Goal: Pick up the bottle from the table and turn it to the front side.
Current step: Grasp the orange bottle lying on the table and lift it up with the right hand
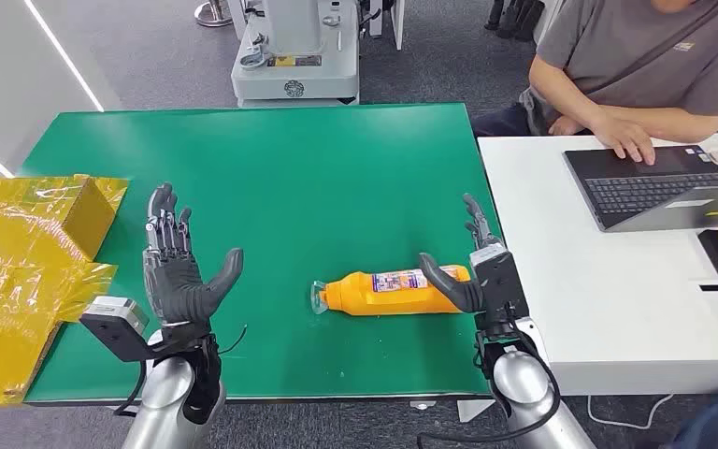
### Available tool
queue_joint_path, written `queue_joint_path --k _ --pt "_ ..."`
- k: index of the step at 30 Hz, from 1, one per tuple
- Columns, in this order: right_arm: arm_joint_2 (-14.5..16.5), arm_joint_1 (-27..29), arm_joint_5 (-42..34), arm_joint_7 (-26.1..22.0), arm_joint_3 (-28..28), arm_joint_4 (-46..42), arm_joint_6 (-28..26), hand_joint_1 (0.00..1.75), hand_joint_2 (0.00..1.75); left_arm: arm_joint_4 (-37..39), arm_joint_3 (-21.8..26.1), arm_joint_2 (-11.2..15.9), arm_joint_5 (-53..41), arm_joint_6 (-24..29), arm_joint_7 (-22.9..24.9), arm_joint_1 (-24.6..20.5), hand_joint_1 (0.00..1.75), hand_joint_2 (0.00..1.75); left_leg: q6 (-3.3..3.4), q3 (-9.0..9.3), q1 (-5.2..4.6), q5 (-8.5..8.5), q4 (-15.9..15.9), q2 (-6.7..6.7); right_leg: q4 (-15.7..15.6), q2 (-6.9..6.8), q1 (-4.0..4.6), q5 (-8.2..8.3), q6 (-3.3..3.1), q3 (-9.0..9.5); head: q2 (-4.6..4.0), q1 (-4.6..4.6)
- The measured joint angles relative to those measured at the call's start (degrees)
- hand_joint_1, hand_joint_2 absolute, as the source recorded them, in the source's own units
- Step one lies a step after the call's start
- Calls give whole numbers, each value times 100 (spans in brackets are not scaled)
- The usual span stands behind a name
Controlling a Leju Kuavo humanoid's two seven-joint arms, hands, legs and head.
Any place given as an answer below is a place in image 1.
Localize white cable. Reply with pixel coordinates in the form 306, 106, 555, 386
586, 392, 675, 430

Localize white robot stand machine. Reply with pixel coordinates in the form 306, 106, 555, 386
230, 0, 361, 109

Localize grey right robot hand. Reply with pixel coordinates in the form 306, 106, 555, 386
419, 194, 500, 315

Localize white cabinet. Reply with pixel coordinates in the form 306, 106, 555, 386
367, 0, 406, 51

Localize green table mat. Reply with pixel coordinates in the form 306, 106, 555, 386
21, 102, 504, 403

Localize person's right hand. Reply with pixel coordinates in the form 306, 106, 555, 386
586, 112, 657, 167

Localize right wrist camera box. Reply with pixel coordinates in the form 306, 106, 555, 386
468, 243, 531, 325

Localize person's left hand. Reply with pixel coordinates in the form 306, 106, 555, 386
547, 115, 587, 137

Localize black laptop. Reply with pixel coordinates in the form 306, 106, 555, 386
562, 144, 718, 234

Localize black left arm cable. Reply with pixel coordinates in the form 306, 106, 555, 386
113, 325, 250, 418

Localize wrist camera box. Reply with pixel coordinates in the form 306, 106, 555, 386
79, 295, 151, 364
468, 243, 531, 325

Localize orange plastic bottle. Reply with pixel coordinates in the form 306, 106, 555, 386
310, 265, 472, 318

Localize white table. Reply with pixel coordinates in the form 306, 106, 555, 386
477, 131, 718, 398

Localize black objects on floor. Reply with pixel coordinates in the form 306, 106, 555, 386
483, 0, 547, 43

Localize yellow taped cardboard box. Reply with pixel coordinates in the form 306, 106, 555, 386
0, 174, 130, 408

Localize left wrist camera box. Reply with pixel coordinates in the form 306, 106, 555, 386
79, 295, 151, 364

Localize person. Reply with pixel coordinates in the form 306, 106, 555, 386
470, 0, 718, 167

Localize chrome stanchion post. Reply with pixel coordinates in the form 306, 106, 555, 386
194, 0, 234, 28

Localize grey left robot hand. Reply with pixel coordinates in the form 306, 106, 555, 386
142, 182, 244, 327

